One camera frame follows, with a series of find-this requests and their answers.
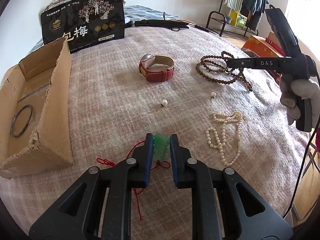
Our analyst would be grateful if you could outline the dark hanging clothes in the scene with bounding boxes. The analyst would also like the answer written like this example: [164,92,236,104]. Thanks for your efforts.
[240,0,268,31]

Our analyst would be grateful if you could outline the black metal clothes rack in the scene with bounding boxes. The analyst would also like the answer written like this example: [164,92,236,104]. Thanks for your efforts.
[205,0,259,38]

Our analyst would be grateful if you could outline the red leather wristwatch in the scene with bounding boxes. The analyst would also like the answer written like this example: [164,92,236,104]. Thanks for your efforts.
[139,54,175,82]

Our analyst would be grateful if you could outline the brown wooden bead necklace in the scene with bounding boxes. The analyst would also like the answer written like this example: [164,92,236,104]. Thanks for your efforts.
[195,50,253,92]

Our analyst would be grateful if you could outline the black folded tripod stand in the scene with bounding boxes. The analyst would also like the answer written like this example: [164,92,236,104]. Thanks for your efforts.
[124,13,189,31]

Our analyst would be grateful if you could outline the black bangle ring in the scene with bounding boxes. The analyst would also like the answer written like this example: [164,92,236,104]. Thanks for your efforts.
[10,103,34,138]

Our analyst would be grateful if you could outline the brown cardboard box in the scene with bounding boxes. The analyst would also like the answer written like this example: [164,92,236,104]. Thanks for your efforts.
[1,38,73,179]

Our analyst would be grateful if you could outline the pearl earring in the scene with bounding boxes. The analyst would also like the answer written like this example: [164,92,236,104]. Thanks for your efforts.
[160,99,168,108]
[210,92,216,99]

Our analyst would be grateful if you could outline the orange cardboard box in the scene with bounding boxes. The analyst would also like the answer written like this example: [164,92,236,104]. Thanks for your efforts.
[241,31,284,57]

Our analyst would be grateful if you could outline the yellow green box on rack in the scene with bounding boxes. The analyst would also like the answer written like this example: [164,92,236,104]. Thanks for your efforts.
[229,10,247,29]

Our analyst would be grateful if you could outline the green jade pendant red cord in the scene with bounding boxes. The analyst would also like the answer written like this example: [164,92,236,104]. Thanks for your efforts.
[96,133,172,222]

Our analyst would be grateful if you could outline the pink sleeve forearm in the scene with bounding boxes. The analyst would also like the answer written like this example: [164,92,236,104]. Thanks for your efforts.
[315,128,320,153]

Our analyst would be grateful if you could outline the black plum snack bag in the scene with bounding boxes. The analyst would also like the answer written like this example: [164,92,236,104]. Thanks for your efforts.
[40,0,125,53]

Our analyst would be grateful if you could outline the pink plaid blanket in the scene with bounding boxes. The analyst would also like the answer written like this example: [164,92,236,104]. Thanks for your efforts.
[1,28,309,231]

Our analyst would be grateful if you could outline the white pearl necklace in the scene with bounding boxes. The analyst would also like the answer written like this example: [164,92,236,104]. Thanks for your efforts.
[205,111,243,167]

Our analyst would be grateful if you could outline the right hand in white glove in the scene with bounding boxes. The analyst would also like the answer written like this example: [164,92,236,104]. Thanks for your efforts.
[279,78,320,126]

